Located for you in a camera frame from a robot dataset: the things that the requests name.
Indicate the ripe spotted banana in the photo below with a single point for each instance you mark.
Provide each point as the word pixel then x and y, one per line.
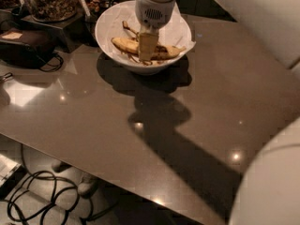
pixel 131 46

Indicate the grey floor box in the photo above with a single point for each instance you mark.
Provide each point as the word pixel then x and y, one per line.
pixel 11 173

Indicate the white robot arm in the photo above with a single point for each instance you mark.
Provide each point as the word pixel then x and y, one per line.
pixel 224 123

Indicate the brown banana peel scraps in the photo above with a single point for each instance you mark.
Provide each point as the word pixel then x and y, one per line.
pixel 135 58

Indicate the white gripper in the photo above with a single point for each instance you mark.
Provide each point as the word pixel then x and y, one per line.
pixel 154 12

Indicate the glass jar of nuts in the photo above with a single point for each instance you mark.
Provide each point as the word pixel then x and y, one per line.
pixel 51 11

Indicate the white label tag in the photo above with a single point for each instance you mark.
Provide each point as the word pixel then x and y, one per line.
pixel 85 8

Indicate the black box device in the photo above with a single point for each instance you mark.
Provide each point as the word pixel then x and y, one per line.
pixel 26 48

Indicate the white ceramic bowl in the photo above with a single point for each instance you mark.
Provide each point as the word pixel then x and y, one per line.
pixel 109 28

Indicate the white shoe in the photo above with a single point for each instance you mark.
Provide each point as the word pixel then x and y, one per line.
pixel 88 185

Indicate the dark metal stand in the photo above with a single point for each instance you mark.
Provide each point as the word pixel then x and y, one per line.
pixel 69 34

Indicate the white paper bowl liner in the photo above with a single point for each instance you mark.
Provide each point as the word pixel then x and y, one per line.
pixel 178 28

